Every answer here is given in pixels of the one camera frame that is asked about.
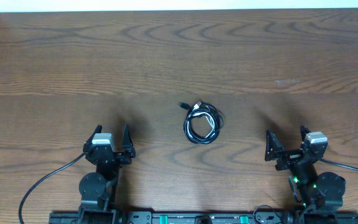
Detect white usb cable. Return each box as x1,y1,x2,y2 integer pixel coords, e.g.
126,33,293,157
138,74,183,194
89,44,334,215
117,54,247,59
185,101,217,141

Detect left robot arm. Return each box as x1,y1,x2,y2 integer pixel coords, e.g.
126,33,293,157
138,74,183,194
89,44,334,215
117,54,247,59
78,125,135,224

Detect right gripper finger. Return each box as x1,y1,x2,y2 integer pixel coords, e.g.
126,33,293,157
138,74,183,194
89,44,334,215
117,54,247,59
300,125,311,140
265,129,284,161

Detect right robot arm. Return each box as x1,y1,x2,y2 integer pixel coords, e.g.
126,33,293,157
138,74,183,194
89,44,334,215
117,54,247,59
265,125,346,223

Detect clear tape piece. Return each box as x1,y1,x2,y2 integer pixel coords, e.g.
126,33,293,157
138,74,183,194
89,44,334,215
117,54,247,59
275,78,299,85

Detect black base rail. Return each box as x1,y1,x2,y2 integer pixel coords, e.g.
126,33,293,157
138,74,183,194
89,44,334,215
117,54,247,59
48,211,358,224

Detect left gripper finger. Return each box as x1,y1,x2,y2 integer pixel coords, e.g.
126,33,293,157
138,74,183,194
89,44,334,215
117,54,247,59
86,124,103,144
121,124,135,152

